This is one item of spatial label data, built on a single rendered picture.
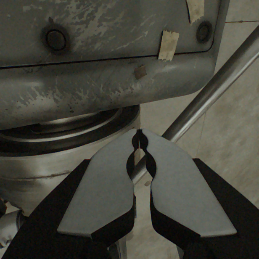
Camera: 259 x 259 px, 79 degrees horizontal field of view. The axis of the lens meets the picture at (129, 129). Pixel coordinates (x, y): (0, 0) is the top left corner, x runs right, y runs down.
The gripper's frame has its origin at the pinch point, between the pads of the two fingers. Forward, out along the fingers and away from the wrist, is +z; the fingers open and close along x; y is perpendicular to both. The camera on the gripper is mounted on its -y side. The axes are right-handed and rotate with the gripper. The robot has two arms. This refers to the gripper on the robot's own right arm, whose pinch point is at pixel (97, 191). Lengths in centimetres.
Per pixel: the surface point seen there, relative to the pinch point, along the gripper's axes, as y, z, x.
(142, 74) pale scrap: -36.2, 5.4, 17.6
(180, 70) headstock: -36.1, 10.6, 17.4
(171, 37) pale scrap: -39.6, 8.7, 17.8
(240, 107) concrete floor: 54, 237, -108
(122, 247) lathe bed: 90, 11, -22
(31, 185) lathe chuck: -22.9, -9.4, 14.6
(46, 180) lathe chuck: -23.6, -7.3, 15.3
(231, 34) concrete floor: -41, 177, -108
